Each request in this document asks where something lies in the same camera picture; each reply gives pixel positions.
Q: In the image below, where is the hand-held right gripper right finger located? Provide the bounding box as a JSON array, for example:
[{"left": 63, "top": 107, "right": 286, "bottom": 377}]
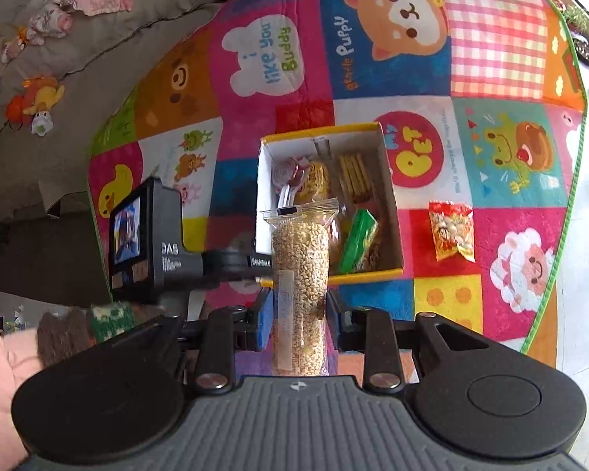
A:
[{"left": 327, "top": 288, "right": 492, "bottom": 396}]

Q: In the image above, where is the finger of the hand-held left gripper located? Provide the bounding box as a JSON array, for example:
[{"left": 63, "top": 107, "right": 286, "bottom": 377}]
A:
[{"left": 201, "top": 249, "right": 276, "bottom": 281}]

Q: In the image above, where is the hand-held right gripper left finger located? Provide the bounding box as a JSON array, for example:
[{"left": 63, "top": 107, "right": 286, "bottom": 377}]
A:
[{"left": 136, "top": 287, "right": 276, "bottom": 397}]

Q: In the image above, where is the clear puffed grain bar packet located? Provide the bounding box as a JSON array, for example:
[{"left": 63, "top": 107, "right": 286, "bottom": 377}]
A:
[{"left": 259, "top": 197, "right": 340, "bottom": 378}]

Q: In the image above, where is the green peanut snack packet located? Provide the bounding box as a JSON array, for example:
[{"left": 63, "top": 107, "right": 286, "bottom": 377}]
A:
[{"left": 338, "top": 208, "right": 380, "bottom": 274}]

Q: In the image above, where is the heart-print jelly cup pack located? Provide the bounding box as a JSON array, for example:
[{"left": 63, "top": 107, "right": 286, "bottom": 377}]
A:
[{"left": 271, "top": 156, "right": 309, "bottom": 208}]

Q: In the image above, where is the bun with pink label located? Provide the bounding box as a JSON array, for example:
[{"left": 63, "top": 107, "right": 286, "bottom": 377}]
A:
[{"left": 298, "top": 159, "right": 333, "bottom": 203}]

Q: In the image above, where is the yellow cardboard box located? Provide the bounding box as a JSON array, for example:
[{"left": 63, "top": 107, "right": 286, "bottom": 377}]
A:
[{"left": 254, "top": 122, "right": 405, "bottom": 286}]

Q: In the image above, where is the wafer stick packet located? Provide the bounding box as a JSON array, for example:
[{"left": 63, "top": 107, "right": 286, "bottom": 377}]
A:
[{"left": 336, "top": 153, "right": 376, "bottom": 203}]

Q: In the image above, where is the person's left forearm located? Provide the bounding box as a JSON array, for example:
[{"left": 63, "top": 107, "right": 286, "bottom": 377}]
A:
[{"left": 0, "top": 310, "right": 46, "bottom": 467}]

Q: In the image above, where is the person's left hand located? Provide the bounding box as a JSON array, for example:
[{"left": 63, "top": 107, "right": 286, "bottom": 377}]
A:
[{"left": 36, "top": 301, "right": 170, "bottom": 368}]

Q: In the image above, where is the red snack packet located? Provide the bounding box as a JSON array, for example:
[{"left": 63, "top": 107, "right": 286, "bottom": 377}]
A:
[{"left": 427, "top": 200, "right": 476, "bottom": 263}]

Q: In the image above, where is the small white plush toy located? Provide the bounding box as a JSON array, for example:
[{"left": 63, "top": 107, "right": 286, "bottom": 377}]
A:
[{"left": 30, "top": 110, "right": 53, "bottom": 137}]

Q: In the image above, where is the colourful cartoon play mat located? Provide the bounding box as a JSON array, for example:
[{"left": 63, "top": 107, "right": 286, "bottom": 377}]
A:
[{"left": 86, "top": 0, "right": 589, "bottom": 380}]

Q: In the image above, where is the grey sofa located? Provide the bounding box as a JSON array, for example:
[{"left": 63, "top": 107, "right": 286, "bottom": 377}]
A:
[{"left": 0, "top": 0, "right": 256, "bottom": 229}]

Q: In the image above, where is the orange plush toy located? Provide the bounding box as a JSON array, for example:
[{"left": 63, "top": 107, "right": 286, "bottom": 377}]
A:
[{"left": 7, "top": 75, "right": 66, "bottom": 123}]

